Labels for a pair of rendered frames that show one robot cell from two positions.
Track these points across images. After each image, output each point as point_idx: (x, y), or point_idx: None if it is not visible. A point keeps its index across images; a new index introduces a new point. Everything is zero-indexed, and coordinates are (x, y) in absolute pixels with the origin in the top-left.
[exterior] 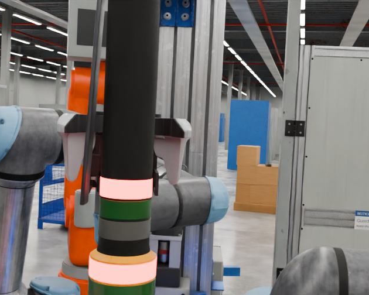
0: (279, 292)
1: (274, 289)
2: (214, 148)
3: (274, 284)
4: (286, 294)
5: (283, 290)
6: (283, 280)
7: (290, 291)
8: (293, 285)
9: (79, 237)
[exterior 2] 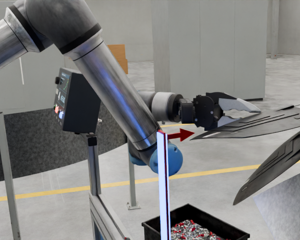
0: (82, 8)
1: (74, 8)
2: None
3: (67, 7)
4: (86, 7)
5: (83, 5)
6: (75, 0)
7: (85, 5)
8: (83, 1)
9: None
